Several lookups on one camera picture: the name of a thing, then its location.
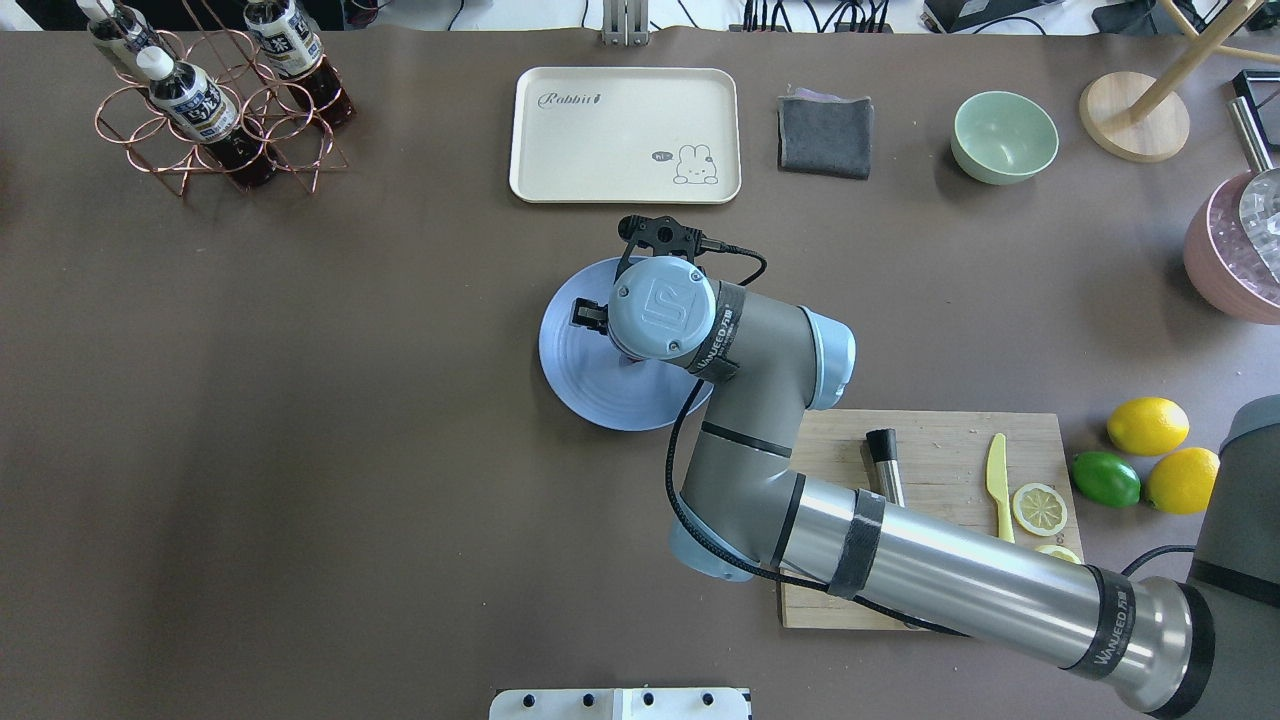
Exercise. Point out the yellow plastic knife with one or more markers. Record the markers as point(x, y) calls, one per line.
point(997, 486)

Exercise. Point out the green lime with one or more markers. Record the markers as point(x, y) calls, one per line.
point(1106, 478)

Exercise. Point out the dark drink bottle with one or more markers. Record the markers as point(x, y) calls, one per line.
point(197, 106)
point(286, 36)
point(120, 33)

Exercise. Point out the cream tray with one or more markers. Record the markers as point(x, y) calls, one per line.
point(625, 135)

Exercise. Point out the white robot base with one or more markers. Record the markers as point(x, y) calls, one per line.
point(623, 703)

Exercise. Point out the copper wire bottle rack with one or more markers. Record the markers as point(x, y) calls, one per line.
point(222, 46)

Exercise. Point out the metal ice scoop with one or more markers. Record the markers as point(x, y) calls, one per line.
point(1258, 207)

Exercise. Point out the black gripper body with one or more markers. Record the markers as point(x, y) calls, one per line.
point(589, 316)

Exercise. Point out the lemon slice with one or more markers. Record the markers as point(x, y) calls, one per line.
point(1039, 509)
point(1059, 552)

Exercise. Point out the blue plate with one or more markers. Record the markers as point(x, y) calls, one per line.
point(580, 380)

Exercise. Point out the pink bowl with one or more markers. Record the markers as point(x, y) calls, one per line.
point(1221, 262)

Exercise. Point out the grey cloth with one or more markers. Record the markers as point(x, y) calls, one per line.
point(825, 134)

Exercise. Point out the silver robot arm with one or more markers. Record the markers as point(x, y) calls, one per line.
point(1202, 648)

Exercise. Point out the green bowl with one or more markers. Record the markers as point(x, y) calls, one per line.
point(1002, 138)

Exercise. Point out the wooden cutting board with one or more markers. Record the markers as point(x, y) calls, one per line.
point(942, 458)

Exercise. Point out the wooden stand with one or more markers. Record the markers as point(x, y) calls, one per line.
point(1140, 118)

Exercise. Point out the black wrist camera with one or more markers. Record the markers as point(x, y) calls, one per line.
point(663, 235)

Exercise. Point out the yellow lemon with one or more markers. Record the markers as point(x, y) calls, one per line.
point(1148, 426)
point(1182, 483)

